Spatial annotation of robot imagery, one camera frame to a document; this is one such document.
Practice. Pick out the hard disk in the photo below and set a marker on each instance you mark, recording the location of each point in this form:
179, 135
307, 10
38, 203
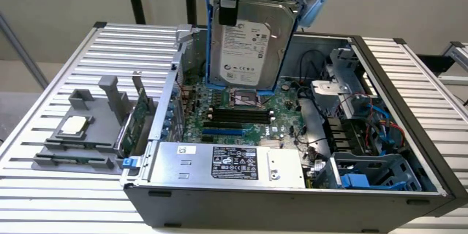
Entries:
252, 42

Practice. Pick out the metal disk bay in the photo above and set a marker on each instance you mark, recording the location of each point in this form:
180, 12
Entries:
340, 80

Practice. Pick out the CPU socket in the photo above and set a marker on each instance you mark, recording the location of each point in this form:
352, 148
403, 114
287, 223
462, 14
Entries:
244, 97

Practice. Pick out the black RAM slot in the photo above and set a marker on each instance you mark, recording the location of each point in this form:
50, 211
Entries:
238, 117
239, 111

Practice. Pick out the green motherboard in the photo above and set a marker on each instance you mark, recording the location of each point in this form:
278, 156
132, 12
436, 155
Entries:
252, 132

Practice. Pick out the green graphics card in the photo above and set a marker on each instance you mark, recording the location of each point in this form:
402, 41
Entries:
136, 119

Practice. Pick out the copper chipset heatsink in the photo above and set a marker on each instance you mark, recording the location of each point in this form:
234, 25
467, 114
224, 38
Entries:
271, 144

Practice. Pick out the grey parts rack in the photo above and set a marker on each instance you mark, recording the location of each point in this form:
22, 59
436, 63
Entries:
99, 124

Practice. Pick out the black fan housing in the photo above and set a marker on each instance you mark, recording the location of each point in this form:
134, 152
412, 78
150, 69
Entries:
347, 135

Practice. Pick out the silver power supply unit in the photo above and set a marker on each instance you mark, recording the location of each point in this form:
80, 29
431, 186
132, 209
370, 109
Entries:
204, 168

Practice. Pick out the silver CPU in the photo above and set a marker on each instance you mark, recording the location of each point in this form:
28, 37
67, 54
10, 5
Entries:
74, 124

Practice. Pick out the blue case latch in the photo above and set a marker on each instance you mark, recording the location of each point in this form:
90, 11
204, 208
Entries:
130, 162

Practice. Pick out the grey drive cage blue clips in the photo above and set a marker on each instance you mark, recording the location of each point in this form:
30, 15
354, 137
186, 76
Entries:
370, 173

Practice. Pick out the black open PC case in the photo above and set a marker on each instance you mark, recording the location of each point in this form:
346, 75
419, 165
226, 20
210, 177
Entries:
278, 206

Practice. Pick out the black air duct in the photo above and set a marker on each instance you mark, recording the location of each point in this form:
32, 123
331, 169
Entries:
314, 124

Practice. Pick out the grey metal frame leg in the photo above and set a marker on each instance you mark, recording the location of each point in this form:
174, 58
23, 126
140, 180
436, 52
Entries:
20, 50

